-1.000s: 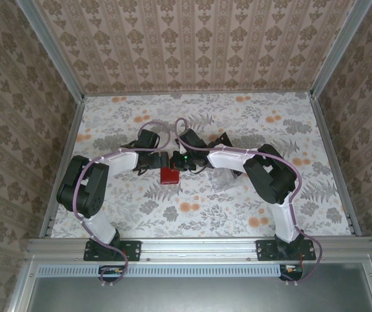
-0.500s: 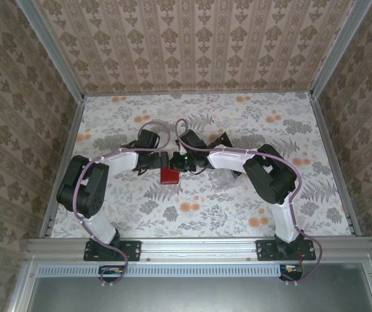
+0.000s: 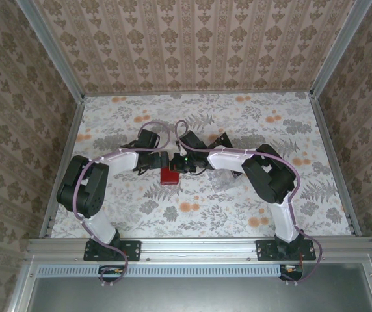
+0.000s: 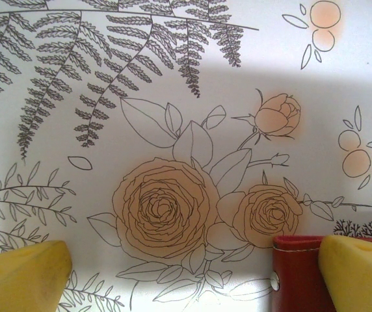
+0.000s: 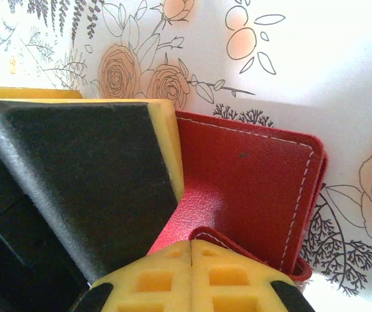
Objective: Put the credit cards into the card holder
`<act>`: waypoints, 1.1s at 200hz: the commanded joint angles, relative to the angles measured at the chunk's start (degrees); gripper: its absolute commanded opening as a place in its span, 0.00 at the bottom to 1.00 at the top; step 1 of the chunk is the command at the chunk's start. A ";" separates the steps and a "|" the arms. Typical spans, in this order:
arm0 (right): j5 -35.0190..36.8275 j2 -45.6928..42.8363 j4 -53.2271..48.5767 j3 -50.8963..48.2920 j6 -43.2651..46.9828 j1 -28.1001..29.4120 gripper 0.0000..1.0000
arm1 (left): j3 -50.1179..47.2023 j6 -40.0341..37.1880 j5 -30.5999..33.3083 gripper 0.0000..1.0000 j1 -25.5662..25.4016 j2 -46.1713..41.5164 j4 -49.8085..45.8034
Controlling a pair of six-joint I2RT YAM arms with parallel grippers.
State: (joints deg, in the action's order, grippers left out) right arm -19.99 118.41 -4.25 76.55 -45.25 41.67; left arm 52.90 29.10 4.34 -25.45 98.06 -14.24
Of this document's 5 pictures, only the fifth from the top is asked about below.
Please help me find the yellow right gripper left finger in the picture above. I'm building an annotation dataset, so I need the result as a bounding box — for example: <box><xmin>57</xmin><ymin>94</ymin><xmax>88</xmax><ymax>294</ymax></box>
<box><xmin>71</xmin><ymin>239</ymin><xmax>192</xmax><ymax>312</ymax></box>

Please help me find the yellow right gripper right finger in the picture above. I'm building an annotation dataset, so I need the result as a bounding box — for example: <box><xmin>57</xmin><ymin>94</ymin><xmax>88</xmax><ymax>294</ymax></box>
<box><xmin>191</xmin><ymin>239</ymin><xmax>317</xmax><ymax>312</ymax></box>

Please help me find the red leather card holder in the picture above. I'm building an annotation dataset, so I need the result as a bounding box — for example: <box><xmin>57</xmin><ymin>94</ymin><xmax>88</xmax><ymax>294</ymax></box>
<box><xmin>146</xmin><ymin>110</ymin><xmax>329</xmax><ymax>293</ymax></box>

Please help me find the floral tablecloth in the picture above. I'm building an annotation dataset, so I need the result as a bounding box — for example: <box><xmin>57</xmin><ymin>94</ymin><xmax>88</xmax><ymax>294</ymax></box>
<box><xmin>0</xmin><ymin>0</ymin><xmax>372</xmax><ymax>312</ymax></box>

